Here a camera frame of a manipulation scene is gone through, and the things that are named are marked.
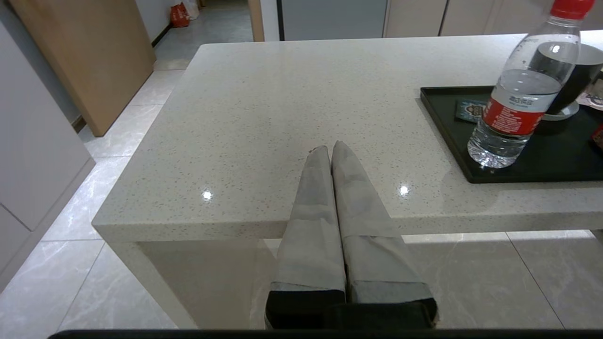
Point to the black cup white inside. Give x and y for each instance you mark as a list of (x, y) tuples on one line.
[(586, 70)]

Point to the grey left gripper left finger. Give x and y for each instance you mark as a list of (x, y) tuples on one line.
[(311, 245)]

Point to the grey cabinet door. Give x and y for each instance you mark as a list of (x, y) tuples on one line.
[(466, 16), (414, 18)]

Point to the red bag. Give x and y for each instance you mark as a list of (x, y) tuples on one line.
[(180, 15)]

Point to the beige coffee sachet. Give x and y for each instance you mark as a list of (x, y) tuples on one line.
[(594, 96)]

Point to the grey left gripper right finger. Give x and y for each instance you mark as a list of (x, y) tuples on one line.
[(372, 254)]

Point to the brown wooden door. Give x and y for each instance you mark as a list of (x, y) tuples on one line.
[(89, 56)]

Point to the white carrier bag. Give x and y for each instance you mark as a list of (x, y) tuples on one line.
[(193, 8)]

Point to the black rectangular serving tray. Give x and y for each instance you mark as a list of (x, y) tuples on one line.
[(556, 160)]

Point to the clear water bottle red cap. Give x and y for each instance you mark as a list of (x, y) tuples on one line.
[(518, 113)]

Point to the teal tea bag packet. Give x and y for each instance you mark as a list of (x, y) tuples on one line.
[(468, 110)]

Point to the red snack packet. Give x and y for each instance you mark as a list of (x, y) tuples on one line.
[(599, 136)]

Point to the white storage cabinet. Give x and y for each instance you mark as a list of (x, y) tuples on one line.
[(33, 141)]

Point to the tall grey refrigerator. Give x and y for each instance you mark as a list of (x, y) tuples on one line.
[(330, 19)]

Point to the silver round saucer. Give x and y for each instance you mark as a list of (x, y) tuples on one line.
[(567, 113)]

